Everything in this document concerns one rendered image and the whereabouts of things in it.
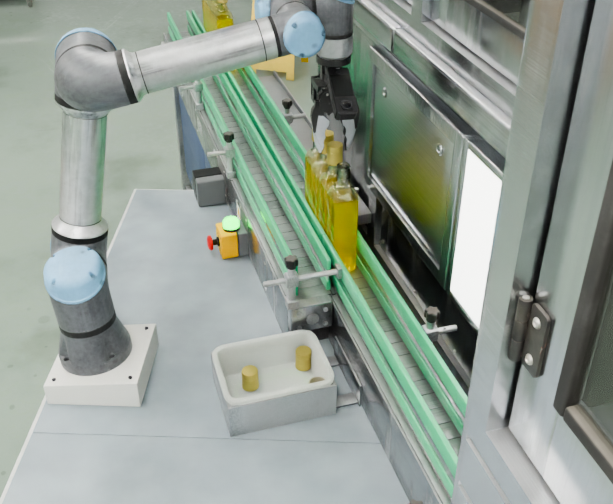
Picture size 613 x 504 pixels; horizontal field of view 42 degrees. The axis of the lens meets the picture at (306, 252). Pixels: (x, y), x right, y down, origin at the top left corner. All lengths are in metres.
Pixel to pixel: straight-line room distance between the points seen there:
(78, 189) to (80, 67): 0.30
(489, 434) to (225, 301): 1.30
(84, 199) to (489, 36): 0.84
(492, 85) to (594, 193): 0.87
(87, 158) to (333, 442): 0.74
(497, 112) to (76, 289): 0.85
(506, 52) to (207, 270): 1.01
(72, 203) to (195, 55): 0.43
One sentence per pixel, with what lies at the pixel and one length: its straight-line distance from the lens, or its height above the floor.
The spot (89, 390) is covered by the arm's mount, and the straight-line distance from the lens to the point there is 1.71.
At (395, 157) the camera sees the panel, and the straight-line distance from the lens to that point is 1.77.
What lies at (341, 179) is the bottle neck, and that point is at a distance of 1.70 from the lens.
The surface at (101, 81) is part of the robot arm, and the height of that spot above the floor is 1.41.
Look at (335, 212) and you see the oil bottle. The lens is 1.72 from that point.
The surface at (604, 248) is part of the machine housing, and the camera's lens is 0.54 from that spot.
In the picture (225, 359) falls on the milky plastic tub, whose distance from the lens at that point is 1.70.
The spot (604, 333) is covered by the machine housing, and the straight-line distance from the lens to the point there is 0.57.
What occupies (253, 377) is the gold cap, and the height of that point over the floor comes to 0.81.
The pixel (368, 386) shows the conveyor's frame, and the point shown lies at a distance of 1.60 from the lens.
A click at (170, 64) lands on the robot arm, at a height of 1.43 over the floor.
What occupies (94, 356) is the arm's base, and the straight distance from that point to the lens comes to 1.70.
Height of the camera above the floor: 1.95
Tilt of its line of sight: 34 degrees down
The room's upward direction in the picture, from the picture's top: straight up
